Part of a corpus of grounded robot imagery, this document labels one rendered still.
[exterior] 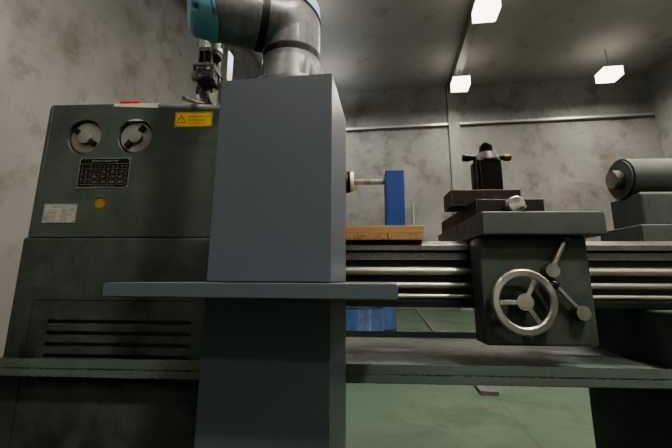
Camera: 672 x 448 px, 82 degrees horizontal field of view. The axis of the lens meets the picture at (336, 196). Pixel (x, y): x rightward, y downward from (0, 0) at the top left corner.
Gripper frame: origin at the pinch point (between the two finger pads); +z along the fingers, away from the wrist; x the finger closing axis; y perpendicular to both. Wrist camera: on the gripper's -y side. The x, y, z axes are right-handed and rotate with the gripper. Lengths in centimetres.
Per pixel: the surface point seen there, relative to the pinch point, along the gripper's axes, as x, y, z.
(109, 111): -23.6, 14.0, 5.3
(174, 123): -3.8, 14.0, 9.4
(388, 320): 80, -289, 93
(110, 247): -18, 14, 45
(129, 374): -6, 18, 75
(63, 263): -30, 14, 49
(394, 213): 60, -8, 32
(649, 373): 114, 18, 73
